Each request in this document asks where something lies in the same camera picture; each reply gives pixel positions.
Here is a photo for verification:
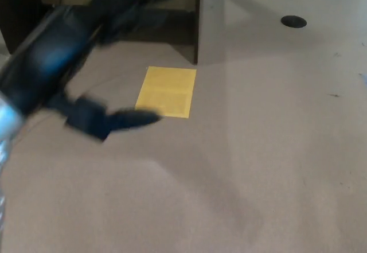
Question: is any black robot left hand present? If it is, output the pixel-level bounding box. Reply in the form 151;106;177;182
0;0;189;142

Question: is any yellow paper sheet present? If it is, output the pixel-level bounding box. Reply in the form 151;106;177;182
134;66;197;119

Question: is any dark wooden desk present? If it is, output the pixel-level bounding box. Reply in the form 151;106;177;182
0;0;208;65

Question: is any round black floor cover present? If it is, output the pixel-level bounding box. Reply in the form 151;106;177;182
280;15;307;29

